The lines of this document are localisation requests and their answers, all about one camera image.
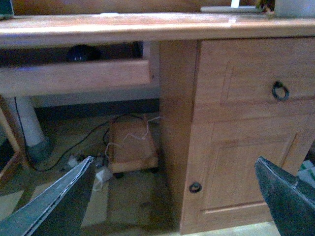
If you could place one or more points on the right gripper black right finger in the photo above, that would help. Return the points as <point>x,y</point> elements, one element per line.
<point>291,201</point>

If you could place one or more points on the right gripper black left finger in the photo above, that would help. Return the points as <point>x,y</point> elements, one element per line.
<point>59,210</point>

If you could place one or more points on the wooden keyboard tray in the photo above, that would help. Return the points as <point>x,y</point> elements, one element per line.
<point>73,77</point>

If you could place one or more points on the black computer mouse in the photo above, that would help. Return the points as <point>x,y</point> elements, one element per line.
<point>83,53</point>

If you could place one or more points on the white power adapter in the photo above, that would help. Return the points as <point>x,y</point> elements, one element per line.
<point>102,176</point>

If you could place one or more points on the black round door knob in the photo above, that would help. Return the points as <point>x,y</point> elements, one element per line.
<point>195,187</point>

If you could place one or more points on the wooden wheeled cart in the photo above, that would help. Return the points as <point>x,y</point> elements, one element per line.
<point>130,146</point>

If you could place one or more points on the white pipe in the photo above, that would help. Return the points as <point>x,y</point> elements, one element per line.
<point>25,117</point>

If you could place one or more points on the wooden desk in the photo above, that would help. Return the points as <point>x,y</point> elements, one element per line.
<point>218,114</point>

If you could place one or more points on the black ring drawer pull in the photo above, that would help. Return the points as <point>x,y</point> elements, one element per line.
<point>280,92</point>

